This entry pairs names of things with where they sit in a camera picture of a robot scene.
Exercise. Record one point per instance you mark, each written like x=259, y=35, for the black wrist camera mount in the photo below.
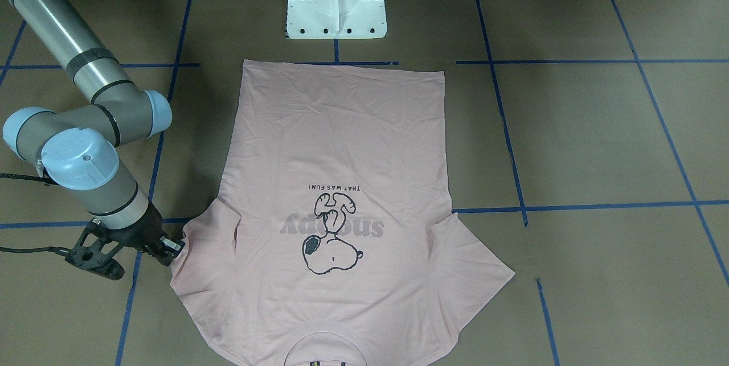
x=94, y=252

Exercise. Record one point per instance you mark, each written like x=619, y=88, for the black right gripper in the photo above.
x=142, y=229

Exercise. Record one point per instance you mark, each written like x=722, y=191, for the pink Snoopy t-shirt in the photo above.
x=332, y=239

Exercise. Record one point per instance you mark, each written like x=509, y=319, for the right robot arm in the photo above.
x=77, y=146

